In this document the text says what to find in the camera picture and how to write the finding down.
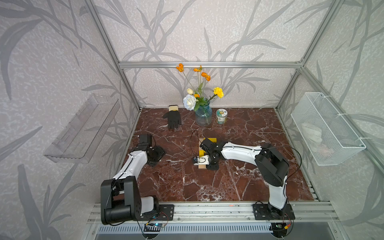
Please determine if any short natural wooden block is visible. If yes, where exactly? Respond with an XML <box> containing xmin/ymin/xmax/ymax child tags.
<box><xmin>199</xmin><ymin>138</ymin><xmax>204</xmax><ymax>151</ymax></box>

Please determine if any yellow block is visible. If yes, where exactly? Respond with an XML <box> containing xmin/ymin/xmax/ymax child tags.
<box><xmin>203</xmin><ymin>138</ymin><xmax>217</xmax><ymax>143</ymax></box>
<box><xmin>199</xmin><ymin>150</ymin><xmax>205</xmax><ymax>158</ymax></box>

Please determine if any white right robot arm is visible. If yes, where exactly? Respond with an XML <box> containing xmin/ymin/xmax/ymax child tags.
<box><xmin>195</xmin><ymin>139</ymin><xmax>290</xmax><ymax>211</ymax></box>

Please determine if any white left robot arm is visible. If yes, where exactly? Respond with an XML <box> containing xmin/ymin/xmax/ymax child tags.
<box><xmin>101</xmin><ymin>134</ymin><xmax>166</xmax><ymax>226</ymax></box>

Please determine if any blue glass vase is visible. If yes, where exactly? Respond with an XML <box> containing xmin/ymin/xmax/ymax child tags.
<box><xmin>195</xmin><ymin>103</ymin><xmax>213</xmax><ymax>127</ymax></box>

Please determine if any small green-lidded can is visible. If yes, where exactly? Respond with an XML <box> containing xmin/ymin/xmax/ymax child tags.
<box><xmin>216</xmin><ymin>109</ymin><xmax>228</xmax><ymax>125</ymax></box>

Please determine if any black and yellow work glove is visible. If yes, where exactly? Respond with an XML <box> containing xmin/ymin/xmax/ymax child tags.
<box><xmin>163</xmin><ymin>105</ymin><xmax>182</xmax><ymax>130</ymax></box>

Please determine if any artificial flower bouquet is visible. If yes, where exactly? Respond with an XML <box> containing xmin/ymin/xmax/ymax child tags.
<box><xmin>176</xmin><ymin>63</ymin><xmax>224</xmax><ymax>112</ymax></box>

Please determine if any white cloth in basket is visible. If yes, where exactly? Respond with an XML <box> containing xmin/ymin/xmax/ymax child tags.
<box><xmin>301</xmin><ymin>122</ymin><xmax>334</xmax><ymax>157</ymax></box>

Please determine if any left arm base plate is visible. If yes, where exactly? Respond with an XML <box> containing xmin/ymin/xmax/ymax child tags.
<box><xmin>140</xmin><ymin>204</ymin><xmax>175</xmax><ymax>221</ymax></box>

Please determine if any clear plastic wall shelf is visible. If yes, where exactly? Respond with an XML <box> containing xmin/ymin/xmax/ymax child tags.
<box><xmin>44</xmin><ymin>94</ymin><xmax>121</xmax><ymax>164</ymax></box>

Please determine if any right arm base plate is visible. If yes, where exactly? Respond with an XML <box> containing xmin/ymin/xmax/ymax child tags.
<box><xmin>252</xmin><ymin>202</ymin><xmax>296</xmax><ymax>221</ymax></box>

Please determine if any aluminium front rail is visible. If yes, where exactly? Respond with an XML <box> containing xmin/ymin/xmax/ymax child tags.
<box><xmin>86</xmin><ymin>201</ymin><xmax>341</xmax><ymax>224</ymax></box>

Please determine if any white wire mesh basket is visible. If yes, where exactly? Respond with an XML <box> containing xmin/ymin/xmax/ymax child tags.
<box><xmin>291</xmin><ymin>92</ymin><xmax>366</xmax><ymax>166</ymax></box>

